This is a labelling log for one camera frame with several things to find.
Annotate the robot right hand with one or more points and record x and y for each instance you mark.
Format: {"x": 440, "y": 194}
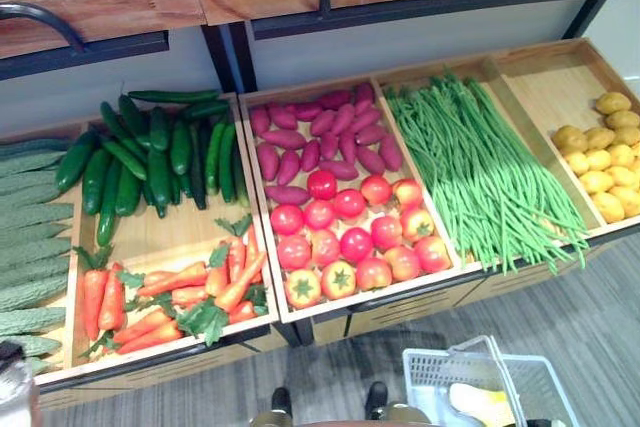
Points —
{"x": 546, "y": 423}

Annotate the white plastic shopping basket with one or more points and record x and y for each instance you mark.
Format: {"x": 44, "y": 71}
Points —
{"x": 425, "y": 372}

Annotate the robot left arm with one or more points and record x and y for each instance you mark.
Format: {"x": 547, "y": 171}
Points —
{"x": 15, "y": 392}

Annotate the pale yellow vegetable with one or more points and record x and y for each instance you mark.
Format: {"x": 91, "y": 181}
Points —
{"x": 480, "y": 399}

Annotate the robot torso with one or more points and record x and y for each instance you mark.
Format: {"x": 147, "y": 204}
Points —
{"x": 400, "y": 414}

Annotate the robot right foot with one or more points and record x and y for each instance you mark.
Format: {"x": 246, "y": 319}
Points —
{"x": 376, "y": 397}

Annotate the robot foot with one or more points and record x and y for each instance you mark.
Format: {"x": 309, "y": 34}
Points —
{"x": 281, "y": 401}
{"x": 376, "y": 397}

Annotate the red tomato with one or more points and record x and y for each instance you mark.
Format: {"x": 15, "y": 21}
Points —
{"x": 432, "y": 254}
{"x": 408, "y": 193}
{"x": 349, "y": 204}
{"x": 319, "y": 214}
{"x": 325, "y": 248}
{"x": 386, "y": 232}
{"x": 356, "y": 244}
{"x": 338, "y": 279}
{"x": 402, "y": 263}
{"x": 374, "y": 273}
{"x": 303, "y": 288}
{"x": 287, "y": 219}
{"x": 322, "y": 184}
{"x": 294, "y": 252}
{"x": 375, "y": 190}
{"x": 417, "y": 224}

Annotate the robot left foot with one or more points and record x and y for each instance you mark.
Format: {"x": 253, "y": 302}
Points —
{"x": 281, "y": 401}

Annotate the green long beans bundle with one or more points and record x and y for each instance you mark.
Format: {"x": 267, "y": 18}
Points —
{"x": 475, "y": 167}

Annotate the black metal stand leg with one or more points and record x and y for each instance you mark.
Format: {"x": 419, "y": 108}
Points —
{"x": 295, "y": 333}

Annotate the purple sweet potato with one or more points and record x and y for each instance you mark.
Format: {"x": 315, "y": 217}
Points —
{"x": 310, "y": 156}
{"x": 371, "y": 134}
{"x": 329, "y": 145}
{"x": 339, "y": 170}
{"x": 268, "y": 161}
{"x": 370, "y": 160}
{"x": 334, "y": 99}
{"x": 364, "y": 93}
{"x": 283, "y": 139}
{"x": 288, "y": 167}
{"x": 391, "y": 153}
{"x": 347, "y": 147}
{"x": 323, "y": 122}
{"x": 287, "y": 195}
{"x": 366, "y": 120}
{"x": 305, "y": 111}
{"x": 259, "y": 121}
{"x": 343, "y": 118}
{"x": 283, "y": 117}
{"x": 362, "y": 107}

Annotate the orange carrot with leaves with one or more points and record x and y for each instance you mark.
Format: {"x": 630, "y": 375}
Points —
{"x": 189, "y": 294}
{"x": 236, "y": 257}
{"x": 142, "y": 326}
{"x": 93, "y": 302}
{"x": 216, "y": 277}
{"x": 240, "y": 282}
{"x": 157, "y": 277}
{"x": 175, "y": 278}
{"x": 152, "y": 337}
{"x": 251, "y": 247}
{"x": 242, "y": 312}
{"x": 112, "y": 297}

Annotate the wide wooden produce crate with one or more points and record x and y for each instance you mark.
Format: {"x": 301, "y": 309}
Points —
{"x": 545, "y": 82}

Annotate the green cucumber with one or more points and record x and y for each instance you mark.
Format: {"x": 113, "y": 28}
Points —
{"x": 128, "y": 192}
{"x": 159, "y": 179}
{"x": 74, "y": 163}
{"x": 180, "y": 147}
{"x": 215, "y": 157}
{"x": 114, "y": 123}
{"x": 172, "y": 96}
{"x": 206, "y": 109}
{"x": 227, "y": 162}
{"x": 107, "y": 207}
{"x": 132, "y": 117}
{"x": 125, "y": 159}
{"x": 95, "y": 182}
{"x": 159, "y": 128}

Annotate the wooden produce crate with dividers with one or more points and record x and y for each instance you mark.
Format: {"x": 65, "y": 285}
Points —
{"x": 165, "y": 234}

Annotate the green bitter gourd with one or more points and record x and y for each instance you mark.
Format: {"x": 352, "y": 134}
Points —
{"x": 35, "y": 345}
{"x": 32, "y": 234}
{"x": 25, "y": 182}
{"x": 32, "y": 272}
{"x": 37, "y": 365}
{"x": 35, "y": 252}
{"x": 27, "y": 197}
{"x": 35, "y": 147}
{"x": 30, "y": 163}
{"x": 30, "y": 293}
{"x": 35, "y": 216}
{"x": 30, "y": 321}

